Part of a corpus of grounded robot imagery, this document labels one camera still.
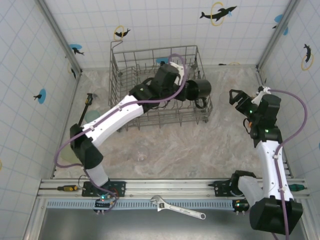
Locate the yellow black screwdriver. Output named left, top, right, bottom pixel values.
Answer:
left=56, top=184, right=78, bottom=193

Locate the aluminium frame post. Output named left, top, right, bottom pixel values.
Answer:
left=36, top=0, right=83, bottom=76
left=256, top=0, right=300, bottom=71

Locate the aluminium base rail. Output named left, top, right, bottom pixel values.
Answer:
left=37, top=177, right=310, bottom=200

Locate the teal translucent cup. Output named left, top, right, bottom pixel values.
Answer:
left=84, top=109, right=101, bottom=124

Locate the clear faceted plastic cup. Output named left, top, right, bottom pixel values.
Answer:
left=133, top=144, right=150, bottom=163
left=93, top=87, right=109, bottom=101

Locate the black yellow caliper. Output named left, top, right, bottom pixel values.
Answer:
left=78, top=92, right=95, bottom=126

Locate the black controller board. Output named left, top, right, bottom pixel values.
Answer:
left=231, top=199, right=250, bottom=216
left=93, top=193, right=118, bottom=216

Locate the silver adjustable wrench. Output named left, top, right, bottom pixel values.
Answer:
left=149, top=195, right=207, bottom=220

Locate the large dolphin yellow ring sticker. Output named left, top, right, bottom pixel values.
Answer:
left=199, top=1, right=238, bottom=27

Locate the blue-grey slotted cable duct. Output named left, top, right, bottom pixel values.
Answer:
left=46, top=199, right=251, bottom=210

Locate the green black screwdriver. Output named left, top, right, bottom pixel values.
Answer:
left=288, top=183, right=306, bottom=193

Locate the black mug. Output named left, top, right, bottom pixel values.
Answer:
left=186, top=79, right=213, bottom=110

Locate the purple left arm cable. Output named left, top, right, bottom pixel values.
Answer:
left=54, top=53, right=189, bottom=171

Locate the grey wire dish rack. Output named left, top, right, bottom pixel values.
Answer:
left=108, top=40, right=214, bottom=133

